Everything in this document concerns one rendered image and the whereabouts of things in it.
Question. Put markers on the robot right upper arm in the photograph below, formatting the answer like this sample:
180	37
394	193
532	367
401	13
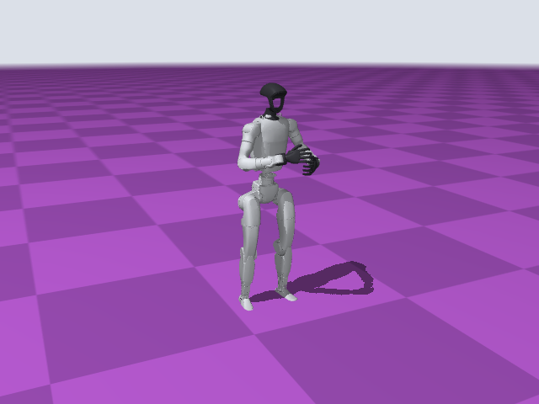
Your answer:
250	132

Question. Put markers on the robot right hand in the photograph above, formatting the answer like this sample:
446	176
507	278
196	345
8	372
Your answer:
294	156

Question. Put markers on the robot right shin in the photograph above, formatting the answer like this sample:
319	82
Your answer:
246	270

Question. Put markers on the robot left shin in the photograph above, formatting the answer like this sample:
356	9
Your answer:
283	267

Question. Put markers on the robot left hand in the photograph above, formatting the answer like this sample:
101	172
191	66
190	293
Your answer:
313	165

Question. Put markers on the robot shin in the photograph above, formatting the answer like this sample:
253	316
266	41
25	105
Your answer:
283	267
246	270

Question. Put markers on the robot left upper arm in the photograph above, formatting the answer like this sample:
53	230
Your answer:
295	134

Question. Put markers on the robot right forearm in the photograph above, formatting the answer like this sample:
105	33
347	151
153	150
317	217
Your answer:
260	163

